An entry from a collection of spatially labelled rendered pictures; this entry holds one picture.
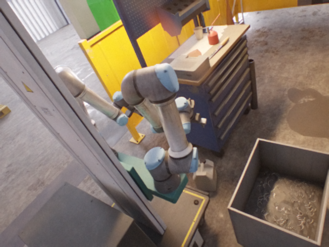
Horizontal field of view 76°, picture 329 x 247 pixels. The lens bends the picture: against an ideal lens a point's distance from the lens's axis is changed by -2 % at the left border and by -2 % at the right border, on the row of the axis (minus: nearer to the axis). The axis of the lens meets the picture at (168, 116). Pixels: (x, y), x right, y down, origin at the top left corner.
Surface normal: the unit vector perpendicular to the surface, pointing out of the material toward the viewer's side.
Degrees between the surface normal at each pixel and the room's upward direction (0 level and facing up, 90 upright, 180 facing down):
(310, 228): 30
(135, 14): 90
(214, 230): 0
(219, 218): 0
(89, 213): 0
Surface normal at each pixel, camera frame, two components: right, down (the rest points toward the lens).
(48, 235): -0.30, -0.74
